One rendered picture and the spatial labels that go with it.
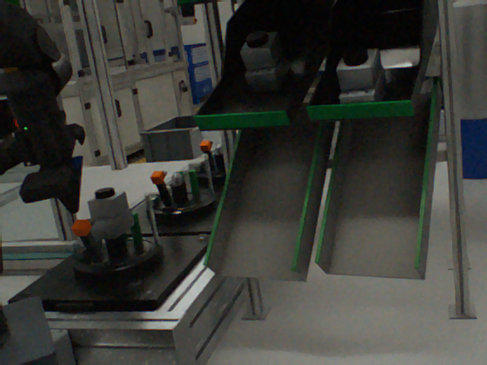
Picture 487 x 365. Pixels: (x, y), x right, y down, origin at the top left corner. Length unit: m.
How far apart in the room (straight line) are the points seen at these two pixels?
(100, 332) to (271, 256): 0.24
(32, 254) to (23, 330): 0.60
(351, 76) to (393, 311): 0.40
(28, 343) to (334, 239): 0.40
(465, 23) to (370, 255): 0.87
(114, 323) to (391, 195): 0.40
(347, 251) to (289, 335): 0.19
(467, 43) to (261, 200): 0.83
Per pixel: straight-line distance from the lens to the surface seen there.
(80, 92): 6.10
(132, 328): 0.82
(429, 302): 0.99
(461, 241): 0.90
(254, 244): 0.84
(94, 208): 0.97
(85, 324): 0.87
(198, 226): 1.12
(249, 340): 0.94
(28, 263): 1.23
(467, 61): 1.54
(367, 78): 0.72
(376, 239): 0.80
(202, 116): 0.79
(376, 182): 0.84
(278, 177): 0.87
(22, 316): 0.69
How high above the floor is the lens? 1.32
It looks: 15 degrees down
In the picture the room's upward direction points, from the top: 7 degrees counter-clockwise
